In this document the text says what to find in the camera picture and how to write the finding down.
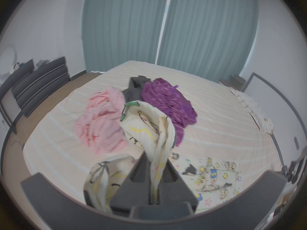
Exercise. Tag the white printed pyjama top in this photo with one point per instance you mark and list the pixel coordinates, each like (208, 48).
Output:
(144, 121)

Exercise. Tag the blue-green curtain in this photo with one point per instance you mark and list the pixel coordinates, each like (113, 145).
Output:
(122, 27)
(208, 32)

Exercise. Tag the black chest of drawers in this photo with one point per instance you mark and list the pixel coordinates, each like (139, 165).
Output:
(40, 83)

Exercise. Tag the dark grey garment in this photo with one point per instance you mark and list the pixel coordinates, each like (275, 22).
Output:
(134, 90)

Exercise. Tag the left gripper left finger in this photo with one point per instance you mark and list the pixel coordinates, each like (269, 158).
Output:
(136, 186)

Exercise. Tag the bed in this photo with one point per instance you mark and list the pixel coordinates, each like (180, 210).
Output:
(215, 133)

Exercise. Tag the pink garment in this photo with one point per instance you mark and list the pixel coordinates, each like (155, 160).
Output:
(100, 126)

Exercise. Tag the purple satin garment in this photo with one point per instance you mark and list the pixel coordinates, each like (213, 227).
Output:
(168, 102)

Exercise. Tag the round white mirror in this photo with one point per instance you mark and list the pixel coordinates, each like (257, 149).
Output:
(8, 59)

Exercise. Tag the grey bedside table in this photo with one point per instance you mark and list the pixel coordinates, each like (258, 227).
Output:
(233, 81)

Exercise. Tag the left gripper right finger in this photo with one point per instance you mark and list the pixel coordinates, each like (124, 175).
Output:
(174, 188)

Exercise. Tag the white printed pillow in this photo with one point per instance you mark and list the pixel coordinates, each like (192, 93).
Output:
(256, 111)

